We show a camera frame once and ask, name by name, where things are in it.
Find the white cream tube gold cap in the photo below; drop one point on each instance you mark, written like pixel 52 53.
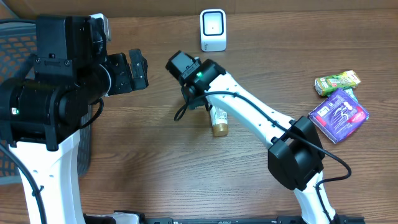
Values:
pixel 219 121

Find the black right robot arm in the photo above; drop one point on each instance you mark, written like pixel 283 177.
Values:
pixel 295 152

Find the green tea carton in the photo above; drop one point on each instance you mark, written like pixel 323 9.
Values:
pixel 327 85

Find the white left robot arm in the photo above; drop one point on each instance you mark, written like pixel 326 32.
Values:
pixel 43 106

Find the teal snack packet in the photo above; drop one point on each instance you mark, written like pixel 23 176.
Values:
pixel 353 93

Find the white barcode scanner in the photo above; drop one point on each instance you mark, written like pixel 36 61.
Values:
pixel 213 31

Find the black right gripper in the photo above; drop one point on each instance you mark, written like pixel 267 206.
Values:
pixel 196 101

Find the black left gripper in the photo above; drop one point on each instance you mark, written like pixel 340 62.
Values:
pixel 126 82

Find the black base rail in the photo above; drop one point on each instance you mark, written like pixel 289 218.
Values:
pixel 217 221

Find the purple snack packet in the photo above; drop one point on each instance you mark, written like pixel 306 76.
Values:
pixel 338 116

